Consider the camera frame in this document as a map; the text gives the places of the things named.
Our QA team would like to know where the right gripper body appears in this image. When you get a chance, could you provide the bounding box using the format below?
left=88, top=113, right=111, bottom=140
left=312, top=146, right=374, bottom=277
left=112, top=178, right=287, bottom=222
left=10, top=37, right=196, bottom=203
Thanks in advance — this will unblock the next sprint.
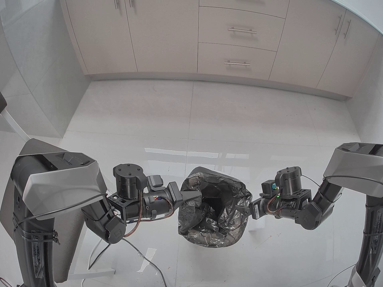
left=251, top=197, right=280, bottom=220

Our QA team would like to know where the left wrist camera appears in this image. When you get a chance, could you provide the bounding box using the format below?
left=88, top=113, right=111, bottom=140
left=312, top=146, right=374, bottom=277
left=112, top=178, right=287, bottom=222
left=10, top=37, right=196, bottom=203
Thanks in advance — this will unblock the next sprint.
left=147, top=175, right=164, bottom=192

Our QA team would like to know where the grey chair with white legs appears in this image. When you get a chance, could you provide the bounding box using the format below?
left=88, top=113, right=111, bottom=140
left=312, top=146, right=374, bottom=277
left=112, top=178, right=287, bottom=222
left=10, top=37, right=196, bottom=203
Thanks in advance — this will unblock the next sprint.
left=0, top=91, right=115, bottom=283

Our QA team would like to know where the beige cabinet with metal handles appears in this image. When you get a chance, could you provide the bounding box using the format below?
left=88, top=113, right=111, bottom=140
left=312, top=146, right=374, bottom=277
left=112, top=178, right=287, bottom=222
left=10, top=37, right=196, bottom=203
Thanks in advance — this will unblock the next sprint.
left=57, top=0, right=383, bottom=101

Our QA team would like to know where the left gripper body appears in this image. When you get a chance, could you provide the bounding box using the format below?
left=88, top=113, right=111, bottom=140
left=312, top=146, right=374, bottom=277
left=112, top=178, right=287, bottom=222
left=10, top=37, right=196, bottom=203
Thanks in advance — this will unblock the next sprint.
left=139, top=182, right=184, bottom=220

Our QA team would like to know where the white cable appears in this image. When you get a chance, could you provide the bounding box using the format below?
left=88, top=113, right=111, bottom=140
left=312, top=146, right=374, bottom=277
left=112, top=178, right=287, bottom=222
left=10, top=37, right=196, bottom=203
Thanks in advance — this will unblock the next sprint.
left=89, top=240, right=104, bottom=269

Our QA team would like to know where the black cable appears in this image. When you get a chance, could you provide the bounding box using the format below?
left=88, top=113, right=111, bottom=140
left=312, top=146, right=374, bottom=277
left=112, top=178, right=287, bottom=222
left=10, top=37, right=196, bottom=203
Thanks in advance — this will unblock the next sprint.
left=88, top=238, right=166, bottom=287

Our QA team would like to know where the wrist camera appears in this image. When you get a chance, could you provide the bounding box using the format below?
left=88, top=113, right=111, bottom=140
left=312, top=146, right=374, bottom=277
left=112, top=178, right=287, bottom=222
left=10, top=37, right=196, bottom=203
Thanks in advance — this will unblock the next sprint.
left=147, top=175, right=164, bottom=192
left=261, top=181, right=278, bottom=199

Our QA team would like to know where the black plastic bag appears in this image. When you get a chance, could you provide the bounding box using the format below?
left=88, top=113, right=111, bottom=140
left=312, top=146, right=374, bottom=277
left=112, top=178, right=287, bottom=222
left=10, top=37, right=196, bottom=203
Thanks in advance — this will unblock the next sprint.
left=177, top=166, right=253, bottom=248

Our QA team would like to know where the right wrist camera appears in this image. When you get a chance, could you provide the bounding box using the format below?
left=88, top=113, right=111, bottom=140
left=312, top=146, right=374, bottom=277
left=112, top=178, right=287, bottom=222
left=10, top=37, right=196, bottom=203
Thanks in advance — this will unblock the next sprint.
left=261, top=181, right=278, bottom=199

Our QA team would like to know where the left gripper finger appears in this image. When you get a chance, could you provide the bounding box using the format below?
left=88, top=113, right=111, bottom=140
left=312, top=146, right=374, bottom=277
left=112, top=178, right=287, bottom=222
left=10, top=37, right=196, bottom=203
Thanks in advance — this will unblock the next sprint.
left=180, top=191, right=202, bottom=204

